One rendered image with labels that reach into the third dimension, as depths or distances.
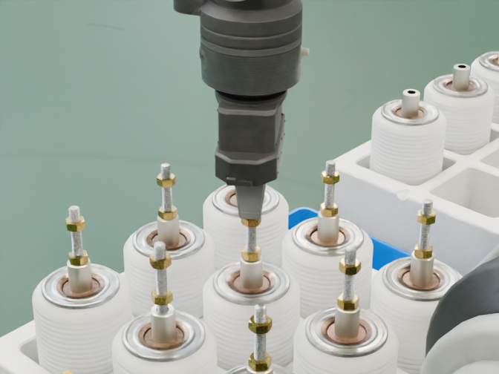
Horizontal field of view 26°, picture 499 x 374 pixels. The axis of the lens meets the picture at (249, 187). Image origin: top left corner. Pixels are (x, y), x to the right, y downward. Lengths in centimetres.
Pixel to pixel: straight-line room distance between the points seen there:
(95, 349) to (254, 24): 36
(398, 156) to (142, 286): 43
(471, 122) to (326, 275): 46
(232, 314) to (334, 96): 110
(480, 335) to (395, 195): 93
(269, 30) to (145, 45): 145
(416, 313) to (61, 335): 34
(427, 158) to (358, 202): 11
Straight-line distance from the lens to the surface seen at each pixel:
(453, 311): 50
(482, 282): 48
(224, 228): 118
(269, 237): 119
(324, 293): 112
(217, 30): 91
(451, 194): 145
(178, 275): 110
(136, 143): 191
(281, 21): 90
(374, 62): 225
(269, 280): 107
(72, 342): 105
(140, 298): 113
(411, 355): 108
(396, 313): 106
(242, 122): 93
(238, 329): 104
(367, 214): 143
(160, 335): 98
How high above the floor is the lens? 84
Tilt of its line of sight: 29 degrees down
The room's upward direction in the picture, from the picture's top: straight up
